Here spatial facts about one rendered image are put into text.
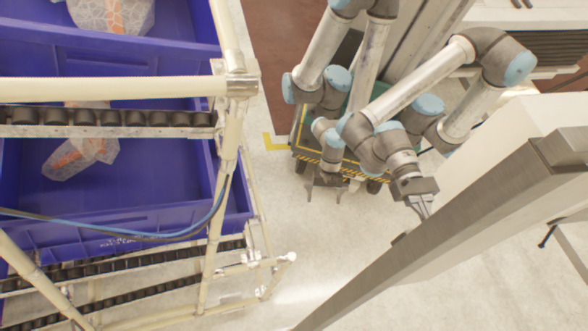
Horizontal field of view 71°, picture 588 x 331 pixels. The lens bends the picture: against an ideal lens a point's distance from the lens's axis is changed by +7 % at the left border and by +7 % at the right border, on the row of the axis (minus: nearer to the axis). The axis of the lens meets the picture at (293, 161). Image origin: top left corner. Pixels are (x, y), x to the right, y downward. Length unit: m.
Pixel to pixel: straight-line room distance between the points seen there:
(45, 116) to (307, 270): 1.72
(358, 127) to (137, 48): 0.86
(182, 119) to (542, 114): 0.64
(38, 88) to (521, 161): 0.66
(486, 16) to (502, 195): 2.08
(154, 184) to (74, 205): 0.18
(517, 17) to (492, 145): 2.03
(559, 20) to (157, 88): 2.75
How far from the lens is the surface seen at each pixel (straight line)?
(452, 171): 0.97
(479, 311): 2.63
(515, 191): 0.71
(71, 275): 1.40
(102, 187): 1.12
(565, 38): 3.35
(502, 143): 0.87
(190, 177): 1.13
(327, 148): 1.60
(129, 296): 1.76
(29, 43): 0.71
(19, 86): 0.57
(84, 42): 0.68
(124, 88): 0.55
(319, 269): 2.26
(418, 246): 0.92
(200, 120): 0.75
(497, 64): 1.57
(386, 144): 1.24
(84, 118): 0.73
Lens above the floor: 2.05
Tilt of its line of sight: 55 degrees down
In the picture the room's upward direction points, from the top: 24 degrees clockwise
